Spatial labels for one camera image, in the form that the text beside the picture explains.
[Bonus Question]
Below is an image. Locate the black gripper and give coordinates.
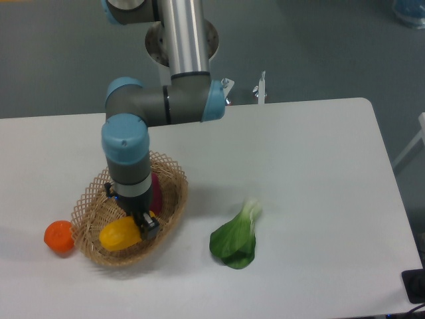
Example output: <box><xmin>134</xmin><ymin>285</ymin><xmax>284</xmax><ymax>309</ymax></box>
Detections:
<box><xmin>104</xmin><ymin>182</ymin><xmax>159</xmax><ymax>240</ymax></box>

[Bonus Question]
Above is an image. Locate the yellow mango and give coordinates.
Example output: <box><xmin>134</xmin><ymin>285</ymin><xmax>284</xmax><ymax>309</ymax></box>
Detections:
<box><xmin>99</xmin><ymin>216</ymin><xmax>143</xmax><ymax>251</ymax></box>

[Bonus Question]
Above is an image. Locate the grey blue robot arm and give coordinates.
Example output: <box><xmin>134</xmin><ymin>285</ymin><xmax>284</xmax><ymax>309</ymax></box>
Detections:
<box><xmin>102</xmin><ymin>1</ymin><xmax>225</xmax><ymax>239</ymax></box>

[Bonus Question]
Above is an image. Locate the woven wicker basket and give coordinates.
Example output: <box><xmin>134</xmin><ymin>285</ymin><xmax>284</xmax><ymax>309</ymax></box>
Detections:
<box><xmin>70</xmin><ymin>152</ymin><xmax>188</xmax><ymax>266</ymax></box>

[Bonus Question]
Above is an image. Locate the purple sweet potato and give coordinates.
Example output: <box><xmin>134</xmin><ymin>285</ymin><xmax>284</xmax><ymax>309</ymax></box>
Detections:
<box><xmin>150</xmin><ymin>173</ymin><xmax>163</xmax><ymax>215</ymax></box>

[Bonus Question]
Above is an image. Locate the orange fruit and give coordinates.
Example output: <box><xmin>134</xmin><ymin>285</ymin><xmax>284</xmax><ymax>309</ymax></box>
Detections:
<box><xmin>43</xmin><ymin>220</ymin><xmax>74</xmax><ymax>254</ymax></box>

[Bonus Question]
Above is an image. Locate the green bok choy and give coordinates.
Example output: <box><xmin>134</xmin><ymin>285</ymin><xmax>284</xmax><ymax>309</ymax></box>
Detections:
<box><xmin>209</xmin><ymin>199</ymin><xmax>262</xmax><ymax>270</ymax></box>

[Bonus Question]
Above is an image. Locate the black device at table edge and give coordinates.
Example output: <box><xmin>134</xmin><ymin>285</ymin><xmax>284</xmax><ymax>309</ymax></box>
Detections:
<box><xmin>401</xmin><ymin>268</ymin><xmax>424</xmax><ymax>304</ymax></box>

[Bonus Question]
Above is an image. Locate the blue bag in background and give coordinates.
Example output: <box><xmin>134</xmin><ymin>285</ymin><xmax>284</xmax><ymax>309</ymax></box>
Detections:
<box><xmin>392</xmin><ymin>0</ymin><xmax>424</xmax><ymax>29</ymax></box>

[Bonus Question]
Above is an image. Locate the white frame at right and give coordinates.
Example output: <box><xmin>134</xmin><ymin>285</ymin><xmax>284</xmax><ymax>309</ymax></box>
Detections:
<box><xmin>391</xmin><ymin>113</ymin><xmax>424</xmax><ymax>175</ymax></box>

